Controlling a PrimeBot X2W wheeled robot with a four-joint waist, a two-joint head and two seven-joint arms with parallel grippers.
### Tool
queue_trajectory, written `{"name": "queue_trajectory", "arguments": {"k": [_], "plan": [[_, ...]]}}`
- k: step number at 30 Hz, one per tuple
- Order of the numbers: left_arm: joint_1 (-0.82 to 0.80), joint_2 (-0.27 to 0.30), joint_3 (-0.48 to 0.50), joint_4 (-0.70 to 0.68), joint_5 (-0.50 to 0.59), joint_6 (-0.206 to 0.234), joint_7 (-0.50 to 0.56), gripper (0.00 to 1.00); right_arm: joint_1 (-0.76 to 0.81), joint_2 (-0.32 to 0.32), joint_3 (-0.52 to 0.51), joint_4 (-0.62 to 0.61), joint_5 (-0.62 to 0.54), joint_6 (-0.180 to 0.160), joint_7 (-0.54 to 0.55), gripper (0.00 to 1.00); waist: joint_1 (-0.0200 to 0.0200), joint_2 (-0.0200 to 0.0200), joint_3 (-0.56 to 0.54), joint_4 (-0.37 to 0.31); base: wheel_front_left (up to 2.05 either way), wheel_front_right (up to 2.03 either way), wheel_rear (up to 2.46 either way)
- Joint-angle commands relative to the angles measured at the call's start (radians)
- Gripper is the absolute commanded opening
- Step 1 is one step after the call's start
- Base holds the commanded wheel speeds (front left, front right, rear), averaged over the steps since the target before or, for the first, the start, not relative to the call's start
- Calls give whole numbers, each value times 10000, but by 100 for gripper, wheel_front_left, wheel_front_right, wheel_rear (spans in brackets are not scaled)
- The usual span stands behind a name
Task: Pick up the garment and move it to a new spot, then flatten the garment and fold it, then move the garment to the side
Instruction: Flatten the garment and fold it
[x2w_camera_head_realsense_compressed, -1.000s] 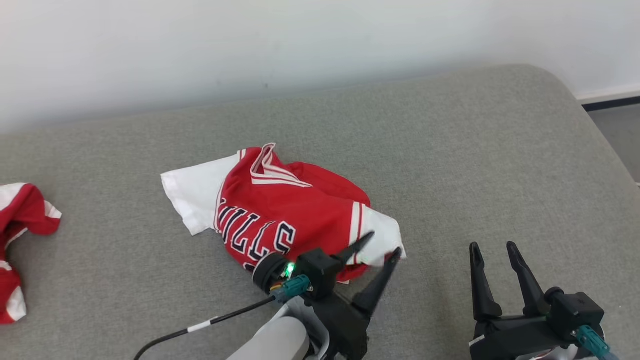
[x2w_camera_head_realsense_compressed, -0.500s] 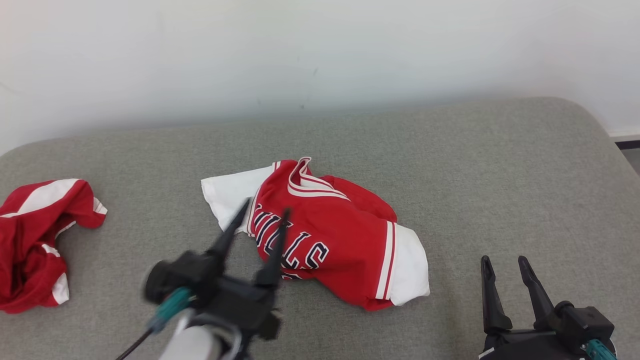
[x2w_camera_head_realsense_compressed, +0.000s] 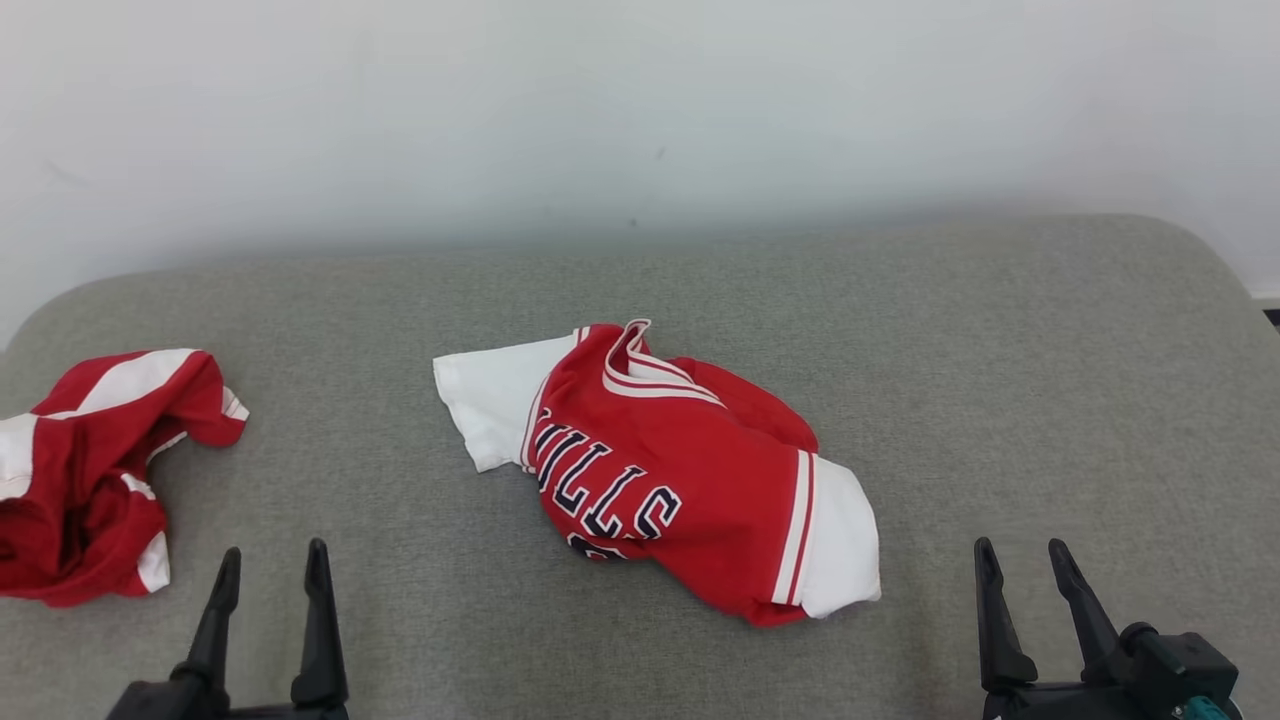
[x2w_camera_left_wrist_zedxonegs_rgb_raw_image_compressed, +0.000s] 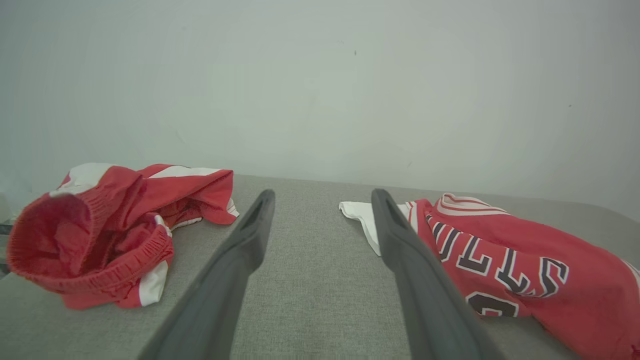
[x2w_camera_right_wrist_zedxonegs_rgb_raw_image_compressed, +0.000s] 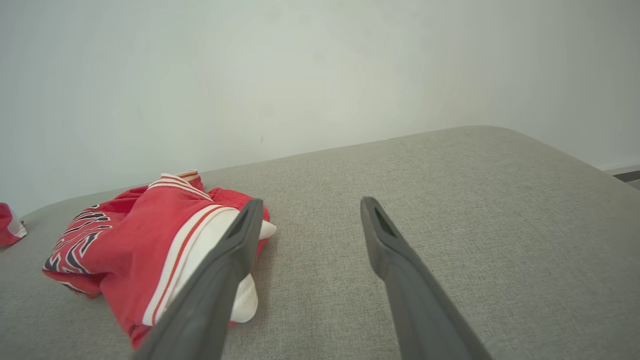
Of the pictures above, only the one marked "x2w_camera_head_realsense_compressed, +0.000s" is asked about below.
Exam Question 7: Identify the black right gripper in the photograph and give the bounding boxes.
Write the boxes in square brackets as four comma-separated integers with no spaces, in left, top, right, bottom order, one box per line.
[974,537,1141,720]

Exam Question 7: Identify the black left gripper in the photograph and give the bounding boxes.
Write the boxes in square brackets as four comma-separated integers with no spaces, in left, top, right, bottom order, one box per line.
[105,538,351,720]

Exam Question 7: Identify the red shorts with white stripes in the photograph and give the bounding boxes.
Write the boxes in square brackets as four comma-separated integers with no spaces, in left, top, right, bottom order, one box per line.
[0,348,250,608]

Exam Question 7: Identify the red jersey with white sleeves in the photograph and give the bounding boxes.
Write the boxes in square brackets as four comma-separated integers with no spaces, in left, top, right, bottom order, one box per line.
[433,319,882,628]

